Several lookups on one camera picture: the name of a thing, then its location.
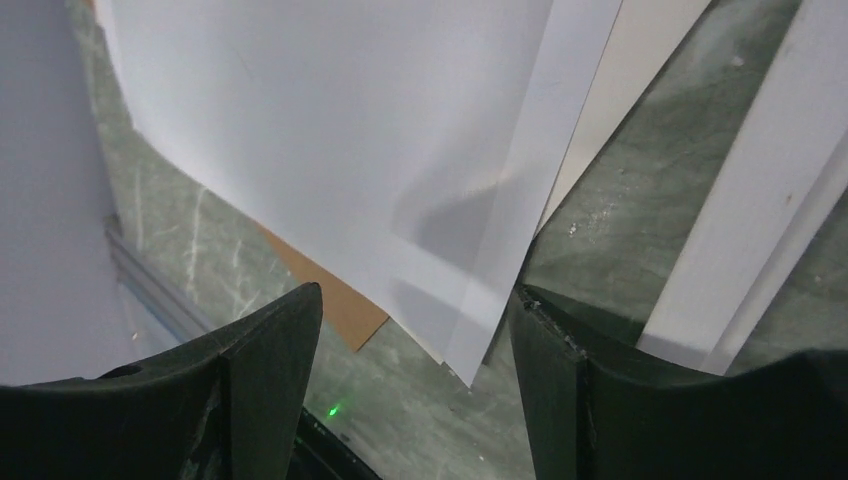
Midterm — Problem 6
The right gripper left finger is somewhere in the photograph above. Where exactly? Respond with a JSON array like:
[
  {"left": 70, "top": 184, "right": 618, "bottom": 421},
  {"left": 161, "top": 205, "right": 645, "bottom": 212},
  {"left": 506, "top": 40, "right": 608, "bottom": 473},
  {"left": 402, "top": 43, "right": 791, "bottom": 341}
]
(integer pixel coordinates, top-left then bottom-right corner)
[{"left": 1, "top": 283, "right": 323, "bottom": 479}]

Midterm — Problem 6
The white picture frame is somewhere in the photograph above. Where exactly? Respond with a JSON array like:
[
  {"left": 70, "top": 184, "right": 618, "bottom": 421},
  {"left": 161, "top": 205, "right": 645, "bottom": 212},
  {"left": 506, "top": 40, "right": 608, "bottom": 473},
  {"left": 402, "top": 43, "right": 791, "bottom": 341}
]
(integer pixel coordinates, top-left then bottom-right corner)
[{"left": 638, "top": 1, "right": 847, "bottom": 374}]

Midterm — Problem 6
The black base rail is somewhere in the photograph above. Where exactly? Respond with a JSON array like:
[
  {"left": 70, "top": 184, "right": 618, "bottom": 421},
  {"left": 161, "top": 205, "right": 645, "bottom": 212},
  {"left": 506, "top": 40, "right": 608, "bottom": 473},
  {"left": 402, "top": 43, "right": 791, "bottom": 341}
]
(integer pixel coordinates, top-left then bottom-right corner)
[{"left": 286, "top": 408, "right": 381, "bottom": 480}]

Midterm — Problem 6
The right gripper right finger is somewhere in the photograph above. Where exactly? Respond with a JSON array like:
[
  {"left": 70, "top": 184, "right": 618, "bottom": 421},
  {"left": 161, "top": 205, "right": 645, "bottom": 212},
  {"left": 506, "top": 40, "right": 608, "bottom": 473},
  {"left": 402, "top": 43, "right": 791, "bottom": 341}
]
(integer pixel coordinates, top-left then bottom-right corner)
[{"left": 507, "top": 286, "right": 847, "bottom": 479}]

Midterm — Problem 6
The red and white photo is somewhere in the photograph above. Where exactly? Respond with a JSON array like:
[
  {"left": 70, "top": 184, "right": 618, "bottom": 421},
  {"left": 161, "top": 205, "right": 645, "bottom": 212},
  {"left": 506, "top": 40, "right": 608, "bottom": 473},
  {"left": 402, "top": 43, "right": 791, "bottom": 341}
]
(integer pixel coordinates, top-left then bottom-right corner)
[{"left": 96, "top": 1, "right": 620, "bottom": 384}]

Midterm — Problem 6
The brown backing board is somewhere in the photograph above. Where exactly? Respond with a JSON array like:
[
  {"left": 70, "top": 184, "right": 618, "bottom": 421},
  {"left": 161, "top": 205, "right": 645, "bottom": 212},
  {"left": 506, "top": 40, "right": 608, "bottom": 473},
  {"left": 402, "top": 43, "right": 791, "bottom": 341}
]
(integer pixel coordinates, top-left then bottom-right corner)
[{"left": 257, "top": 224, "right": 389, "bottom": 352}]

